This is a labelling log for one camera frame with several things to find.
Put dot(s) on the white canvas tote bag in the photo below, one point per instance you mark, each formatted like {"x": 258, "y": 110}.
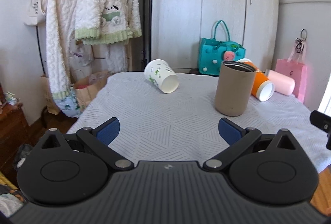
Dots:
{"x": 36, "y": 6}

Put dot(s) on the black clothes rack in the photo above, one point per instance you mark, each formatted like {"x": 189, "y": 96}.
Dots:
{"x": 39, "y": 40}

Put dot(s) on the white cup with green print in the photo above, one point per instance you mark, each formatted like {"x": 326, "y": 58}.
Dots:
{"x": 162, "y": 76}

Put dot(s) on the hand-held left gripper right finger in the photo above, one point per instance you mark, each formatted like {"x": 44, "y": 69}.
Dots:
{"x": 229, "y": 131}

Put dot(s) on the pink cup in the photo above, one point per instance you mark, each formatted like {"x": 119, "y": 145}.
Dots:
{"x": 281, "y": 82}

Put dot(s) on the orange cup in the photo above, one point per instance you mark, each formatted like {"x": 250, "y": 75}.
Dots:
{"x": 261, "y": 87}

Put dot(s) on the white quilted table cover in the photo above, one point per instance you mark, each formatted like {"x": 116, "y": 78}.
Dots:
{"x": 165, "y": 115}

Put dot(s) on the pink gift bag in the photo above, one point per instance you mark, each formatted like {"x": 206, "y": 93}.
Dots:
{"x": 297, "y": 76}

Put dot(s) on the teal tote bag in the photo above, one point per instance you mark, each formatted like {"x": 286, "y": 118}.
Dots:
{"x": 214, "y": 57}

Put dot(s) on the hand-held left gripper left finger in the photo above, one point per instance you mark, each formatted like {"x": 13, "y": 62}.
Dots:
{"x": 109, "y": 130}

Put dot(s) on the white fleece robe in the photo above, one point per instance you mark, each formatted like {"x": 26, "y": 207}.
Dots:
{"x": 64, "y": 32}

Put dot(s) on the white wardrobe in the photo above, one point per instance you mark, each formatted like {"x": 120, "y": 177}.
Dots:
{"x": 181, "y": 19}

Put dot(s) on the brown wooden cabinet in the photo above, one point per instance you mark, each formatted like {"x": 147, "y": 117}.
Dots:
{"x": 11, "y": 125}

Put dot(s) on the beige tumbler cup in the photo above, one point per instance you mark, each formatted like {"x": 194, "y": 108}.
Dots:
{"x": 232, "y": 89}

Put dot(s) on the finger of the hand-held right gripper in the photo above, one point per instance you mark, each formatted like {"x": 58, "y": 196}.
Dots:
{"x": 321, "y": 123}

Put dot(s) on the black tripod stand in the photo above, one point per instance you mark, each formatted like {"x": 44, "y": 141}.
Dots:
{"x": 143, "y": 19}

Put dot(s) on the brown paper bag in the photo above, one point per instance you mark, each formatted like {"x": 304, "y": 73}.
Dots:
{"x": 88, "y": 89}

